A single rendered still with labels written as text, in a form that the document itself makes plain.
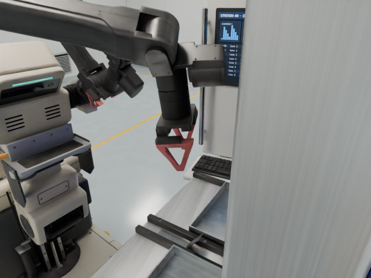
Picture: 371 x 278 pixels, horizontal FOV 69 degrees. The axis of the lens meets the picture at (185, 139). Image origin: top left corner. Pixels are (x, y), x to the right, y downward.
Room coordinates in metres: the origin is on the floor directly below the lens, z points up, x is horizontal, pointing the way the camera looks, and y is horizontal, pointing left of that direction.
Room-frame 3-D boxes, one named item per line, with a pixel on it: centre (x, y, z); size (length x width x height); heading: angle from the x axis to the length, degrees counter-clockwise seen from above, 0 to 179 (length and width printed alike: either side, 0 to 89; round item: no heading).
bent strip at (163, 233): (0.56, 0.02, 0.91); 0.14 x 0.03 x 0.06; 58
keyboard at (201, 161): (1.03, -0.24, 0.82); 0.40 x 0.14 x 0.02; 67
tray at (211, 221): (0.61, -0.22, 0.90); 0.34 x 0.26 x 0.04; 58
